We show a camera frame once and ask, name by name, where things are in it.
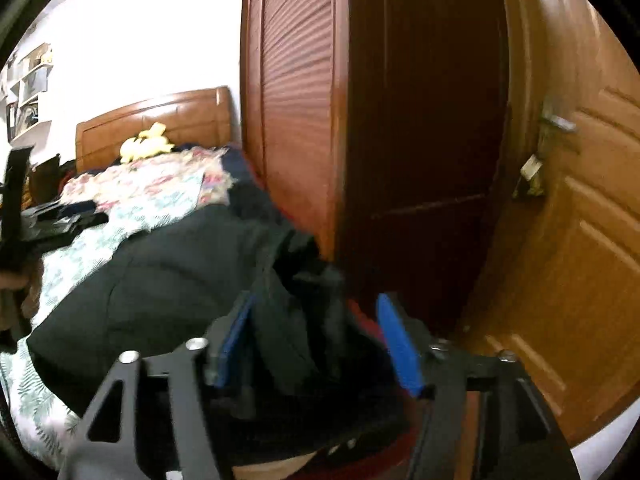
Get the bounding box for wooden room door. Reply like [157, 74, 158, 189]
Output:
[457, 0, 640, 450]

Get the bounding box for metal door handle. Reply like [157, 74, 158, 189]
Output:
[539, 101, 579, 157]

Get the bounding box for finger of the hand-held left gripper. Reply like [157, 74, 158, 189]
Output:
[25, 213, 109, 252]
[22, 200, 97, 224]

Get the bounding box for hanging keys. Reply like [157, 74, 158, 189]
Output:
[514, 155, 547, 199]

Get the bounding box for wooden bed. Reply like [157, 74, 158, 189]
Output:
[0, 86, 263, 467]

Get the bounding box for dark brown chair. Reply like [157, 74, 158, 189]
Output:
[30, 156, 76, 206]

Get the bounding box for wooden louvred wardrobe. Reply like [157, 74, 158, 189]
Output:
[240, 0, 512, 333]

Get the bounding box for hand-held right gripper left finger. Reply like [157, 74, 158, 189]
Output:
[60, 294, 257, 480]

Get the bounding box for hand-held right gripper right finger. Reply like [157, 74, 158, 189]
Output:
[376, 293, 577, 480]

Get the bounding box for white wall shelf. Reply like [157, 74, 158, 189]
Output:
[4, 45, 54, 142]

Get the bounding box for black double-breasted coat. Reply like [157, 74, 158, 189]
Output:
[27, 180, 416, 467]

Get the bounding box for floral blanket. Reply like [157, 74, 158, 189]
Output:
[60, 152, 236, 212]

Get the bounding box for yellow plush toy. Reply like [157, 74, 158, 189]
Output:
[120, 122, 174, 164]

